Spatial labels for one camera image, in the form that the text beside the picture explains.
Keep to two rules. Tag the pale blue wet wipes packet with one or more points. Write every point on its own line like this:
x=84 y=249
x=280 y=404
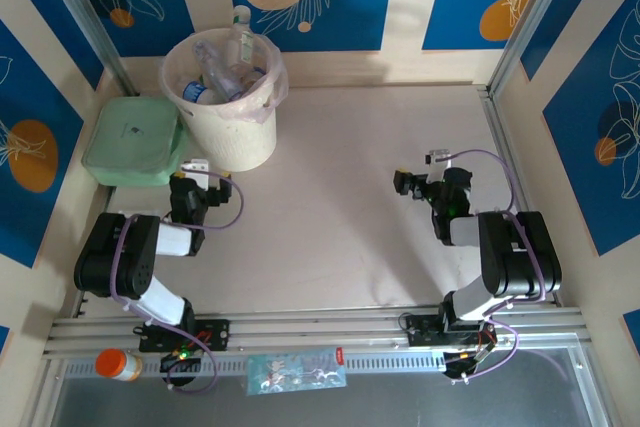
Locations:
x=295 y=372

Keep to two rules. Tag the green bin lid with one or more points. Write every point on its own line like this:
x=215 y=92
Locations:
x=130 y=142

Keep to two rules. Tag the aluminium frame post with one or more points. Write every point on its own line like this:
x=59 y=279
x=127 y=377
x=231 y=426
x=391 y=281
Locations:
x=86 y=17
x=531 y=17

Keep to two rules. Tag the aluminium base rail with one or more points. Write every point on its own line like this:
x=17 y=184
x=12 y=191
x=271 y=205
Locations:
x=310 y=329

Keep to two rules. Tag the short clear bottle green label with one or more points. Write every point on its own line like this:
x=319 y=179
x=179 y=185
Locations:
x=242 y=37

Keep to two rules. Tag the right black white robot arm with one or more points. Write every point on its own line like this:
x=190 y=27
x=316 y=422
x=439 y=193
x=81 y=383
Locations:
x=525 y=257

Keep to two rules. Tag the orange-capped jar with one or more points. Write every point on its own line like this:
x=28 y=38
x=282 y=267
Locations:
x=117 y=364

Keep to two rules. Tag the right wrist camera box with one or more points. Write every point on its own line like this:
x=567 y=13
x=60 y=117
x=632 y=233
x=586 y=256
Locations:
x=439 y=157

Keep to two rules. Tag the clear bottle Pepsi blue label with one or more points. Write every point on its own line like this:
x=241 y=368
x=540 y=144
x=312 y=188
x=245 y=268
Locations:
x=194 y=90

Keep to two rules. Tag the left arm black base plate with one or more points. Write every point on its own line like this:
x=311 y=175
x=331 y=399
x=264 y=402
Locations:
x=215 y=334

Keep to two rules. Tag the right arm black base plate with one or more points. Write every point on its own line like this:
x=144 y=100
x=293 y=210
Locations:
x=425 y=329

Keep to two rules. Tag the cream plastic waste bin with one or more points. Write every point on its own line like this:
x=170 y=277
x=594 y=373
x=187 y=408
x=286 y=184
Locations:
x=235 y=137

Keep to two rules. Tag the clear plastic bin liner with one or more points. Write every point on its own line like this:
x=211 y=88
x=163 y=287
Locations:
x=281 y=84

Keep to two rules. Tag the clear bottle purple label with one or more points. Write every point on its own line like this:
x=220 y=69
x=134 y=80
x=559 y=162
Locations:
x=215 y=67

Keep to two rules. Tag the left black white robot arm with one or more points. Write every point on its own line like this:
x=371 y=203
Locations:
x=105 y=257

